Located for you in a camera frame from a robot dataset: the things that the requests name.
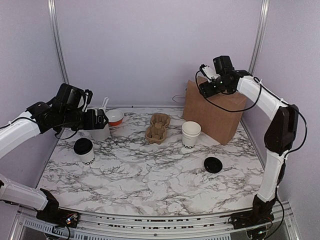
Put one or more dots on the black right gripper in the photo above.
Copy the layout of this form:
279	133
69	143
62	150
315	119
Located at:
205	89

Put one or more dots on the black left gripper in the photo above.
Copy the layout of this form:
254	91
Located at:
91	124

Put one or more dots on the brown paper bag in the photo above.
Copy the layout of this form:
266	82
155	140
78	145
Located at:
215	122

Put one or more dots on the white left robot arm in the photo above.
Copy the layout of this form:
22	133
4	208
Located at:
13	135

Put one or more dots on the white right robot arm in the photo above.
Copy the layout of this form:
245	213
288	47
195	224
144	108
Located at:
280	134

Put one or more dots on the white plastic utensils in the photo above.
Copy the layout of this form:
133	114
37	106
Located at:
105	103

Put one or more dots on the white utensil holder cup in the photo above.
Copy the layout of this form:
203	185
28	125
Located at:
101	134

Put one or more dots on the orange white bowl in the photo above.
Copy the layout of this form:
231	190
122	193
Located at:
115	117

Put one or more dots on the cardboard cup carrier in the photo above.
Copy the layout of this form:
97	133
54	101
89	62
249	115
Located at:
156	133

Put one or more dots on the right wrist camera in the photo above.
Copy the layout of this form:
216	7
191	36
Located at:
208	73

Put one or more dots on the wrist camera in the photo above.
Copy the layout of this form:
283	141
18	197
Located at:
208	73
88	94

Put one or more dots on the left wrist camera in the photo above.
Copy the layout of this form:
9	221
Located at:
88	94

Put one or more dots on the right aluminium corner post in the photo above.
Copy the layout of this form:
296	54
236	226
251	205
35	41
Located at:
260	34

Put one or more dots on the aluminium corner post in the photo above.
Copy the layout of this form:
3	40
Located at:
260	34
57	40

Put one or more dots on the left aluminium corner post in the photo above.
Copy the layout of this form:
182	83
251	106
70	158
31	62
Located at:
57	40

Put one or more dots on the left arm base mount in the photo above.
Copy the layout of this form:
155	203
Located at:
52	213

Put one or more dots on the aluminium front rail frame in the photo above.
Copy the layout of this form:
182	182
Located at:
100	226

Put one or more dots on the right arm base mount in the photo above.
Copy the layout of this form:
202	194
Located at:
260	213

